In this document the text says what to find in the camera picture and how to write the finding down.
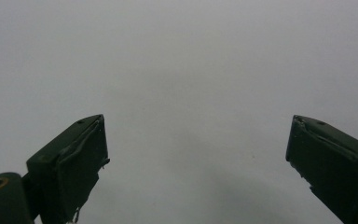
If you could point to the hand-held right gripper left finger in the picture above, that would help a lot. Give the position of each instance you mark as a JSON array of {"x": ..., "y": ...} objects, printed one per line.
[{"x": 71, "y": 168}]

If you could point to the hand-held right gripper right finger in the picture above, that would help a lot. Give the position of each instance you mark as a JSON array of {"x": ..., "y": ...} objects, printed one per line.
[{"x": 335, "y": 168}]

